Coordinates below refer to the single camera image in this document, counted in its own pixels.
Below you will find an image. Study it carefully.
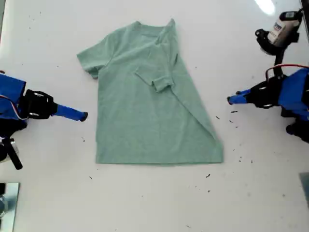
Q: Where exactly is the black camera box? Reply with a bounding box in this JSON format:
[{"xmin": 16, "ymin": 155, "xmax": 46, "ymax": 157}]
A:
[
  {"xmin": 0, "ymin": 137, "xmax": 24, "ymax": 170},
  {"xmin": 255, "ymin": 9, "xmax": 304, "ymax": 56}
]

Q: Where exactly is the shiny steel plate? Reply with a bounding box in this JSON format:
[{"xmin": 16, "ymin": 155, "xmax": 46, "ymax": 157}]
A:
[{"xmin": 0, "ymin": 182, "xmax": 20, "ymax": 232}]

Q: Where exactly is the steel post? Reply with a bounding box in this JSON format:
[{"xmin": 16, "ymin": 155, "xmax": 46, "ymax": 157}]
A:
[{"xmin": 0, "ymin": 195, "xmax": 8, "ymax": 218}]

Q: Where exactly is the green t-shirt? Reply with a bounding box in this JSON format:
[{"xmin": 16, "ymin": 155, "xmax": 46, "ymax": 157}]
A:
[{"xmin": 76, "ymin": 18, "xmax": 224, "ymax": 165}]

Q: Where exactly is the red white servo wire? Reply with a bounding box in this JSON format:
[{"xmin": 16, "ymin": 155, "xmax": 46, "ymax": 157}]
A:
[{"xmin": 0, "ymin": 95, "xmax": 28, "ymax": 121}]

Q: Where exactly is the black camera stalk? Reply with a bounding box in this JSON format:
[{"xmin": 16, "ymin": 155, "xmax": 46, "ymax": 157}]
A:
[{"xmin": 274, "ymin": 47, "xmax": 287, "ymax": 79}]

